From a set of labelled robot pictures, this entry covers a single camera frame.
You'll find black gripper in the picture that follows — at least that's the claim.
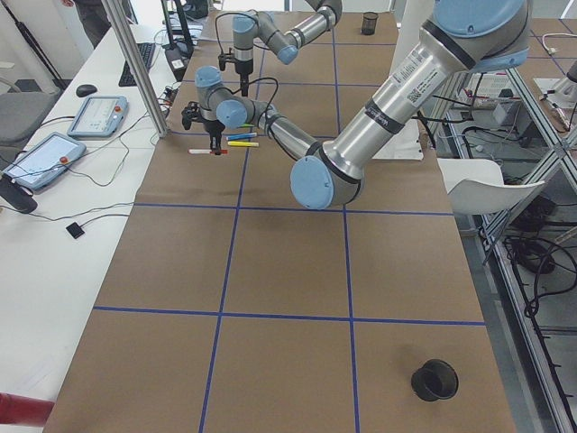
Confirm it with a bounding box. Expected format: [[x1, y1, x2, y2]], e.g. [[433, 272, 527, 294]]
[[235, 59, 253, 97], [203, 119, 224, 155]]

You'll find red marker pen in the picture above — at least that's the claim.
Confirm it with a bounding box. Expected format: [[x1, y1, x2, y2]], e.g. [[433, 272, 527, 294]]
[[188, 148, 228, 156]]

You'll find blue marker pen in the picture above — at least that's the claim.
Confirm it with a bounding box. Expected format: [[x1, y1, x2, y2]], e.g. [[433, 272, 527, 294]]
[[226, 132, 258, 141]]

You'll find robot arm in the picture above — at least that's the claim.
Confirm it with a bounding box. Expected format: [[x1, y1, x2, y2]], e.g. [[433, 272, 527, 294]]
[[219, 0, 343, 97], [195, 1, 533, 209]]

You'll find yellow highlighter pen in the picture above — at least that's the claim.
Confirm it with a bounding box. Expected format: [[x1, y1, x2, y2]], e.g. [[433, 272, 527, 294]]
[[227, 141, 260, 148]]

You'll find black keyboard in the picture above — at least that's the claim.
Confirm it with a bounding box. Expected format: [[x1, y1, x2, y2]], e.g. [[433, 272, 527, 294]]
[[118, 41, 157, 88]]

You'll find teach pendant far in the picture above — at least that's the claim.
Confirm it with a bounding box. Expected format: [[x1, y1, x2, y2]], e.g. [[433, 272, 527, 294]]
[[67, 96, 128, 140]]

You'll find teach pendant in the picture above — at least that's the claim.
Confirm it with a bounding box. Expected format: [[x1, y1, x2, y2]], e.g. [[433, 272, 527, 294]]
[[67, 96, 128, 140], [3, 132, 87, 191]]

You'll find black mesh pen cup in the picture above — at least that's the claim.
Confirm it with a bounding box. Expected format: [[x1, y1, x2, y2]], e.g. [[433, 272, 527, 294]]
[[362, 12, 379, 35]]

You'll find black computer mouse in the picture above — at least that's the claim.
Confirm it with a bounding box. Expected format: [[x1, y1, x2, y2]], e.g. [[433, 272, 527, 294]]
[[76, 84, 98, 97]]

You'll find teach pendant near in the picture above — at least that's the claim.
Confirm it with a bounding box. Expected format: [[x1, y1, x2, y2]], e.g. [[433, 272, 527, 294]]
[[3, 132, 87, 191]]

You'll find small black square device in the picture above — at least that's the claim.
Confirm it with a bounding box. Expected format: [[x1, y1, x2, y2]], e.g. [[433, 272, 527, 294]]
[[66, 222, 85, 239]]

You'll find white plastic chair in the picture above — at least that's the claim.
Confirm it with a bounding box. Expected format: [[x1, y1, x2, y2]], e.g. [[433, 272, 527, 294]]
[[437, 158, 545, 215]]

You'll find black round cup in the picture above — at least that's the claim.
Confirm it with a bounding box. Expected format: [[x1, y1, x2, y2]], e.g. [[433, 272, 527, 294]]
[[411, 359, 459, 402]]

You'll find red cylinder object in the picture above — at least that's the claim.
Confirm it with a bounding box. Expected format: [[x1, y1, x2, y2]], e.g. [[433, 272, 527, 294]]
[[1, 392, 54, 428]]

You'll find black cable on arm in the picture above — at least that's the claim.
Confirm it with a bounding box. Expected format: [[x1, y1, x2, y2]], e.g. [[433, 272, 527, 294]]
[[245, 77, 280, 150]]

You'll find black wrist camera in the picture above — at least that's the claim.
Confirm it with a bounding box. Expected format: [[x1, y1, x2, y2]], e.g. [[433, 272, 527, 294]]
[[181, 101, 202, 131], [218, 48, 236, 71]]

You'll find aluminium frame post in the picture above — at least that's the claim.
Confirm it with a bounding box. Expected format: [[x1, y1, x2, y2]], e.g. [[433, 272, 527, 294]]
[[102, 0, 168, 138]]

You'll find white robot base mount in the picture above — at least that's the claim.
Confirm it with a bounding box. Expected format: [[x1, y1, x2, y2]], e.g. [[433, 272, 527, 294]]
[[373, 0, 441, 161]]

